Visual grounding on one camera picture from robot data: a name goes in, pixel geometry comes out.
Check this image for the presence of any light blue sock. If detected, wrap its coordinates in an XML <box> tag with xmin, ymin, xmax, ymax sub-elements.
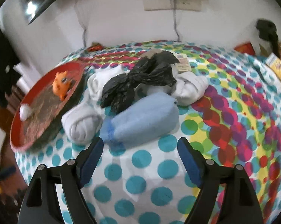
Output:
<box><xmin>99</xmin><ymin>92</ymin><xmax>179</xmax><ymax>149</ymax></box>

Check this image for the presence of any orange toy animal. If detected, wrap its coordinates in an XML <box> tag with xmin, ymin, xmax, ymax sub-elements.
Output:
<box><xmin>52</xmin><ymin>71</ymin><xmax>71</xmax><ymax>101</ymax></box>

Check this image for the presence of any white sock bundle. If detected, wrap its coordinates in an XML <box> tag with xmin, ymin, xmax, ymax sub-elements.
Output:
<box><xmin>149</xmin><ymin>71</ymin><xmax>209</xmax><ymax>106</ymax></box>

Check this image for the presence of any black plastic bag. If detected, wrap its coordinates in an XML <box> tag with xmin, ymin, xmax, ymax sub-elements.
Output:
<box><xmin>100</xmin><ymin>51</ymin><xmax>178</xmax><ymax>114</ymax></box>

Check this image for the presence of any white sock pair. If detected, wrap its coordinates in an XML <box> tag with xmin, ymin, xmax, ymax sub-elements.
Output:
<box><xmin>87</xmin><ymin>65</ymin><xmax>125</xmax><ymax>101</ymax></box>

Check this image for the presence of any small cardboard box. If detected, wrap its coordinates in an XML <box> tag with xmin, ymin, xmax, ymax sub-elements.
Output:
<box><xmin>140</xmin><ymin>49</ymin><xmax>192</xmax><ymax>73</ymax></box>

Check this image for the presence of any round red worn tray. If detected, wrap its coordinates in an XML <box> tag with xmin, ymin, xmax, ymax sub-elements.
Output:
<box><xmin>10</xmin><ymin>61</ymin><xmax>86</xmax><ymax>152</ymax></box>

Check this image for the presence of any red snack wrapper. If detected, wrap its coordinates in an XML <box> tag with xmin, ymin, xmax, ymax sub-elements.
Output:
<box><xmin>87</xmin><ymin>43</ymin><xmax>104</xmax><ymax>52</ymax></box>

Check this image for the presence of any white wall socket plate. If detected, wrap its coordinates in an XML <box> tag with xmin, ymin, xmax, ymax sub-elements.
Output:
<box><xmin>142</xmin><ymin>0</ymin><xmax>204</xmax><ymax>12</ymax></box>

